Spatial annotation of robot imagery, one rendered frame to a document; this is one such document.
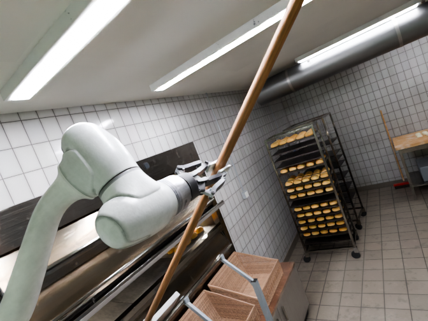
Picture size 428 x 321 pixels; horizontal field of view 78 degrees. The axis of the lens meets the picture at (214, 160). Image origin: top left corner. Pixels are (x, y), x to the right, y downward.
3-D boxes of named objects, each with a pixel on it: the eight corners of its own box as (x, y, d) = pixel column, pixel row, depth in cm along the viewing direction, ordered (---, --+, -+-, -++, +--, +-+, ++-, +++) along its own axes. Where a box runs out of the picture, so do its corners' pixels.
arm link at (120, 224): (189, 205, 56) (151, 160, 58) (135, 242, 43) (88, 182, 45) (165, 230, 62) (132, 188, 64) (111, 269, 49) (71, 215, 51)
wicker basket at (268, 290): (216, 312, 237) (206, 285, 235) (242, 274, 283) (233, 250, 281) (265, 316, 210) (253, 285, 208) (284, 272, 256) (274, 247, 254)
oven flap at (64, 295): (26, 344, 129) (5, 309, 131) (212, 201, 276) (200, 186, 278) (29, 342, 126) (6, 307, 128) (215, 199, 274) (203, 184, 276)
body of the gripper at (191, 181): (161, 193, 68) (183, 181, 75) (186, 212, 65) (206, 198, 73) (169, 170, 64) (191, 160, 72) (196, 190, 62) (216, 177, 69)
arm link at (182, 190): (171, 226, 61) (186, 214, 66) (184, 197, 56) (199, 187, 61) (144, 202, 63) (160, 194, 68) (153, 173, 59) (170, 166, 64)
